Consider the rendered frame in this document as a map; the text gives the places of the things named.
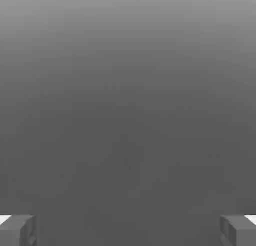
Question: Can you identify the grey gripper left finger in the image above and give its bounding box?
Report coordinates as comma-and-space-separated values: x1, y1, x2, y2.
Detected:
0, 214, 38, 246

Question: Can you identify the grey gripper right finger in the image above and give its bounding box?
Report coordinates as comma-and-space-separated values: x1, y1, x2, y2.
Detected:
219, 214, 256, 246

